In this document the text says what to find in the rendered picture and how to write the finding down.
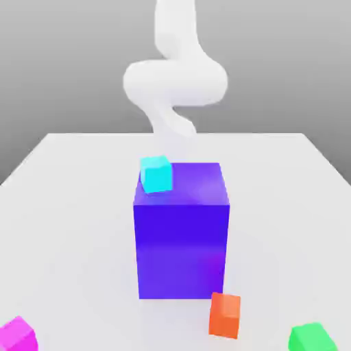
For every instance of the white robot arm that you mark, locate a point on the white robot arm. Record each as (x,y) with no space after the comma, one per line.
(175,82)

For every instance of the small cyan cube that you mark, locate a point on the small cyan cube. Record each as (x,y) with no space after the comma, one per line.
(156,175)

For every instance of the small orange cube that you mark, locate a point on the small orange cube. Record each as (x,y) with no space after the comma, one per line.
(224,315)

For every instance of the small magenta cube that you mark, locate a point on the small magenta cube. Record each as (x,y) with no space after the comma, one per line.
(17,335)

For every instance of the small green cube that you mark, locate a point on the small green cube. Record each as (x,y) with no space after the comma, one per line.
(311,337)

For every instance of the large purple box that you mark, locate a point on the large purple box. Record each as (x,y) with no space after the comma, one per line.
(181,241)

